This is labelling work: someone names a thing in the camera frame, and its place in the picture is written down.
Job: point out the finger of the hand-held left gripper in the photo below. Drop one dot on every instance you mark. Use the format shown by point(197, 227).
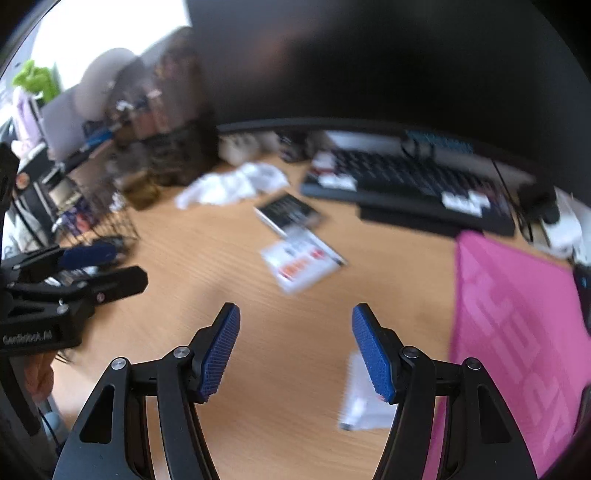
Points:
point(115, 281)
point(87, 256)

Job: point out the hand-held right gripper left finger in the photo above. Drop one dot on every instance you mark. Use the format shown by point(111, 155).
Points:
point(221, 350)

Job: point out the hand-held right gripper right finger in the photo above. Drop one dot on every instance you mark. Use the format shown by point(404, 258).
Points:
point(374, 350)

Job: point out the white sachet with red logo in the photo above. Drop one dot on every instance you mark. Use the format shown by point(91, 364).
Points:
point(300, 261)

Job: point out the wooden desktop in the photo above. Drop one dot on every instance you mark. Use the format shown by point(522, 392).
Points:
point(286, 369)

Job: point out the clear glass with gold print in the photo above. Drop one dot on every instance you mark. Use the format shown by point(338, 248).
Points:
point(141, 194)

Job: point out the black box with orange sticker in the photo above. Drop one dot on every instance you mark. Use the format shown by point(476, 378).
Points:
point(27, 180)

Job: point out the white box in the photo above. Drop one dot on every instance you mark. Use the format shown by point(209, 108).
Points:
point(62, 124)

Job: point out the pink mouse mat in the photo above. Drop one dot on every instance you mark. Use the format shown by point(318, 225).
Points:
point(508, 314)

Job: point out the white paper towel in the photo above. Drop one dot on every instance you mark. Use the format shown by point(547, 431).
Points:
point(231, 187)

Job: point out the pale pink cloth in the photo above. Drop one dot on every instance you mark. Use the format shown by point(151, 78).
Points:
point(25, 120)

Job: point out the dark translucent drawer cabinet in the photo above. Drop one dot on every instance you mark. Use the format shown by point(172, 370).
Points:
point(175, 115)

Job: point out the black mechanical keyboard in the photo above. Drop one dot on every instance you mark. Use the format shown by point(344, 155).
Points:
point(406, 177)

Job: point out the cream ceramic vase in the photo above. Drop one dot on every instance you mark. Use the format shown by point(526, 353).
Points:
point(233, 147)

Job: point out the green plush toy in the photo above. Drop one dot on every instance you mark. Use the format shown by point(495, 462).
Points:
point(34, 78)

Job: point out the dark glass jar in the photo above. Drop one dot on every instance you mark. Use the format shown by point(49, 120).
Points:
point(291, 147)

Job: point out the black computer mouse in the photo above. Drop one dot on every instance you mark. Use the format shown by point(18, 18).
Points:
point(584, 295)

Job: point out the black power adapter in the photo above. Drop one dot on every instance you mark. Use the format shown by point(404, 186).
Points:
point(538, 203)

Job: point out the white power strip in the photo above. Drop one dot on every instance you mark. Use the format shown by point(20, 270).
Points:
point(563, 226)

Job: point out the black curved computer monitor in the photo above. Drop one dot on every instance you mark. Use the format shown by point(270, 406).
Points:
point(369, 60)

